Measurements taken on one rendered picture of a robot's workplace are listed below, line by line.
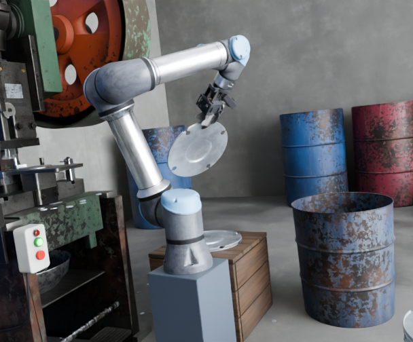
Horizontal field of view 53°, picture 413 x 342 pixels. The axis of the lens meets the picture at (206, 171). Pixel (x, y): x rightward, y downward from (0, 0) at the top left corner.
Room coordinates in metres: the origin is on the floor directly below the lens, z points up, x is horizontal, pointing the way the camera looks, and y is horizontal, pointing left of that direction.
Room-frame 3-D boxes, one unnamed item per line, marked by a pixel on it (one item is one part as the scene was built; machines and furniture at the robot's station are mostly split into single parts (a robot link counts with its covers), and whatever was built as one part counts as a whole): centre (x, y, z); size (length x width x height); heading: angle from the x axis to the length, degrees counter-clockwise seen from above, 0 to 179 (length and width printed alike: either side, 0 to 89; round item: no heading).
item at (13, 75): (1.57, 0.70, 1.04); 0.17 x 0.15 x 0.30; 65
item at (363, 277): (1.77, -0.56, 0.24); 0.42 x 0.42 x 0.48
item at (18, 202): (1.58, 0.74, 0.67); 0.45 x 0.30 x 0.06; 155
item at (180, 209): (1.25, 0.09, 0.62); 0.13 x 0.12 x 0.14; 31
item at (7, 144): (1.59, 0.74, 0.86); 0.20 x 0.16 x 0.05; 155
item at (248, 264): (1.81, 0.02, 0.18); 0.40 x 0.38 x 0.35; 61
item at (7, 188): (1.59, 0.74, 0.72); 0.20 x 0.16 x 0.03; 155
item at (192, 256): (1.24, 0.09, 0.50); 0.15 x 0.15 x 0.10
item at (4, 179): (1.58, 0.74, 0.76); 0.15 x 0.09 x 0.05; 155
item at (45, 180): (1.51, 0.58, 0.72); 0.25 x 0.14 x 0.14; 65
